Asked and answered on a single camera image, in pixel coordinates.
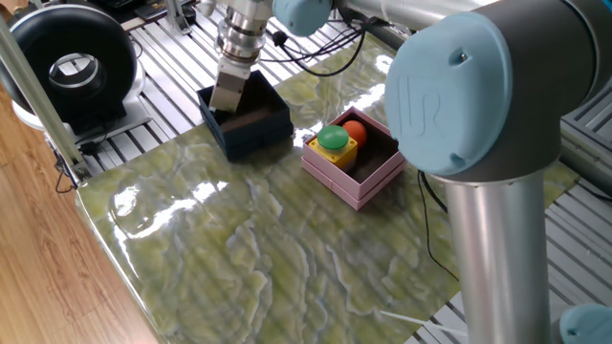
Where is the small aluminium bracket post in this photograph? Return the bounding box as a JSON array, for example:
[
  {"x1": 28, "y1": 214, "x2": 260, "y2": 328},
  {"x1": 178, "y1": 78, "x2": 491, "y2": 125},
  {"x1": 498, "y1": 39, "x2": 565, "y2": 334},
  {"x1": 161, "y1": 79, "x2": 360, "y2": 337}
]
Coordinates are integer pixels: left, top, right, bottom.
[{"x1": 164, "y1": 0, "x2": 192, "y2": 35}]

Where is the black ring-shaped device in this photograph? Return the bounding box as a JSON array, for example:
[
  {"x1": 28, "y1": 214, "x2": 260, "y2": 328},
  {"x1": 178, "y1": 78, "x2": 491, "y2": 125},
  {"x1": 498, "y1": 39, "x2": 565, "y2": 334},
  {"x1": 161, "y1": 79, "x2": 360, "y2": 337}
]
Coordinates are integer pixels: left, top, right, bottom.
[{"x1": 9, "y1": 3, "x2": 154, "y2": 144}]

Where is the orange mini basketball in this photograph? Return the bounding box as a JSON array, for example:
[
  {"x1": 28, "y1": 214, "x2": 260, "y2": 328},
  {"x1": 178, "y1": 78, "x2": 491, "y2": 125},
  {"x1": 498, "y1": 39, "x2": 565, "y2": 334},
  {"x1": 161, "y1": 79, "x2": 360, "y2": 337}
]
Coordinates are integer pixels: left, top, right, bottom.
[{"x1": 341, "y1": 119, "x2": 368, "y2": 149}]

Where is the pink open box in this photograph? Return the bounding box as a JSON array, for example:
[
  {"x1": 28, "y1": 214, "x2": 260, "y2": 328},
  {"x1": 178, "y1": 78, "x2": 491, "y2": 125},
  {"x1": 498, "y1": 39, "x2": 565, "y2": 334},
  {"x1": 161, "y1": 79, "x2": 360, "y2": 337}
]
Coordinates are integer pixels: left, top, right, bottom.
[{"x1": 300, "y1": 105, "x2": 408, "y2": 211}]

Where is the green marble pattern mat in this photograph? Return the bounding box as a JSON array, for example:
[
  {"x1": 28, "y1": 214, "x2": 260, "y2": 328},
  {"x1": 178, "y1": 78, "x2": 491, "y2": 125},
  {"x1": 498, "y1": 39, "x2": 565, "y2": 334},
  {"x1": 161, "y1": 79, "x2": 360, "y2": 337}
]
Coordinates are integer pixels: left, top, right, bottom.
[{"x1": 76, "y1": 35, "x2": 580, "y2": 344}]

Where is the dark blue box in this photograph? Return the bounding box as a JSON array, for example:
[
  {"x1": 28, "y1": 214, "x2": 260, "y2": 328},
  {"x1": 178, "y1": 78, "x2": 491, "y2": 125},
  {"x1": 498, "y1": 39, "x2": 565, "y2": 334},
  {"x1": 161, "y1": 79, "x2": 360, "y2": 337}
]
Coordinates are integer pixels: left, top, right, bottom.
[{"x1": 196, "y1": 70, "x2": 295, "y2": 162}]

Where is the black cable black plug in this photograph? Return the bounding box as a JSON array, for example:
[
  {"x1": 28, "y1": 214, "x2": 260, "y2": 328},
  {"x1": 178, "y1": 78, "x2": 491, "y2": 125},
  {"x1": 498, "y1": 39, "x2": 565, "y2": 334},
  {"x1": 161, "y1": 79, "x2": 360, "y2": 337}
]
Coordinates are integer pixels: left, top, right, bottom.
[{"x1": 260, "y1": 16, "x2": 391, "y2": 78}]

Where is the yellow box green push button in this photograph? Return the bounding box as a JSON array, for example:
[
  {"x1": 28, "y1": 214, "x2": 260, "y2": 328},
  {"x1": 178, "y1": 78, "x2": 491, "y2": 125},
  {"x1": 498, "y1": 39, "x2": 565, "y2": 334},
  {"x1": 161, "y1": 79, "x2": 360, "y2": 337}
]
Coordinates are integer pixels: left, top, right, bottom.
[{"x1": 308, "y1": 124, "x2": 359, "y2": 169}]

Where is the white zip tie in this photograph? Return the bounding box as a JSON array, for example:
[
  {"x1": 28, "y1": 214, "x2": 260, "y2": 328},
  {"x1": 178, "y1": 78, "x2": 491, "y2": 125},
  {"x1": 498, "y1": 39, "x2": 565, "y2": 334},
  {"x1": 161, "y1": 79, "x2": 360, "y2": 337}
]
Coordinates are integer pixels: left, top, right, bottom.
[{"x1": 380, "y1": 309, "x2": 469, "y2": 336}]

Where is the aluminium frame post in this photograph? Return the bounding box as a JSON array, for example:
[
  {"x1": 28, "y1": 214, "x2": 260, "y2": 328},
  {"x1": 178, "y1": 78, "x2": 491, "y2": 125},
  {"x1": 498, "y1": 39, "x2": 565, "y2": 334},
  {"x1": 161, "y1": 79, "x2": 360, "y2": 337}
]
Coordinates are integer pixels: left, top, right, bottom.
[{"x1": 0, "y1": 18, "x2": 92, "y2": 183}]

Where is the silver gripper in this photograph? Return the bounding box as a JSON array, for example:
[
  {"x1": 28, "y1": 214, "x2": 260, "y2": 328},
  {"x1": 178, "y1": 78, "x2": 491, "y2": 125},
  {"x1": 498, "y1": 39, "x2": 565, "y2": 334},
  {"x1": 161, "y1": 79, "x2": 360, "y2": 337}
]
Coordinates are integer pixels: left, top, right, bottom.
[{"x1": 208, "y1": 61, "x2": 252, "y2": 114}]

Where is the long black cable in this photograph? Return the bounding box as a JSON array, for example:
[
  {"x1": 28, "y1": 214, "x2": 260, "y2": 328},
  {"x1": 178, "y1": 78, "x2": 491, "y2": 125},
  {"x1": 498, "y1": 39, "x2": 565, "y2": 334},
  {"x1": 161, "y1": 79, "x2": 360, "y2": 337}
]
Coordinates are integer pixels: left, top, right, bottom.
[{"x1": 415, "y1": 169, "x2": 461, "y2": 283}]

